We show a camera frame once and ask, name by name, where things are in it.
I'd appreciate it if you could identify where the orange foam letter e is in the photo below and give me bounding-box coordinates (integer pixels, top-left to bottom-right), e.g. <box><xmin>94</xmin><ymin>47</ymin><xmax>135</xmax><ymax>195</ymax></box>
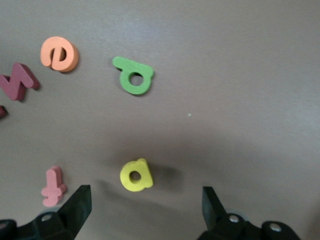
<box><xmin>40</xmin><ymin>36</ymin><xmax>80</xmax><ymax>73</ymax></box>

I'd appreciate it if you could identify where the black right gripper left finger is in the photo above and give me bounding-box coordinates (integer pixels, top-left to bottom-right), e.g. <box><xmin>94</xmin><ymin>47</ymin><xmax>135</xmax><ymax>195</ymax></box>
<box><xmin>0</xmin><ymin>184</ymin><xmax>92</xmax><ymax>240</ymax></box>

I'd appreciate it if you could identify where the yellow foam letter a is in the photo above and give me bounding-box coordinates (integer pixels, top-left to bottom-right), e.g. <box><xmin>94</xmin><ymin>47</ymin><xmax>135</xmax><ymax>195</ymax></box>
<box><xmin>119</xmin><ymin>157</ymin><xmax>155</xmax><ymax>193</ymax></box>

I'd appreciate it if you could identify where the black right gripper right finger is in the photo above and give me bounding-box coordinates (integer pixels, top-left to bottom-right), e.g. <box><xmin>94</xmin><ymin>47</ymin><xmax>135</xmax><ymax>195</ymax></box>
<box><xmin>197</xmin><ymin>186</ymin><xmax>302</xmax><ymax>240</ymax></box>

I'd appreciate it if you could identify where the pink foam letter t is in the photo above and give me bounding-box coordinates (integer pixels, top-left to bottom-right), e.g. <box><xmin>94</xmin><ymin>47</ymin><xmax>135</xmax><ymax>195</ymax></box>
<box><xmin>41</xmin><ymin>165</ymin><xmax>68</xmax><ymax>208</ymax></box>

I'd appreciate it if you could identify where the green foam letter p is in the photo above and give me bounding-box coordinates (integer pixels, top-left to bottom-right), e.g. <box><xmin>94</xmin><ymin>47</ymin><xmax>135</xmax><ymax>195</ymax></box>
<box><xmin>112</xmin><ymin>56</ymin><xmax>155</xmax><ymax>96</ymax></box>

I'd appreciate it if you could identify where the maroon foam letter z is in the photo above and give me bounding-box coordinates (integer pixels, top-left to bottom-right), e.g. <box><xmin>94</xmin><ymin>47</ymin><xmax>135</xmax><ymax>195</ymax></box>
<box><xmin>0</xmin><ymin>62</ymin><xmax>41</xmax><ymax>102</ymax></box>

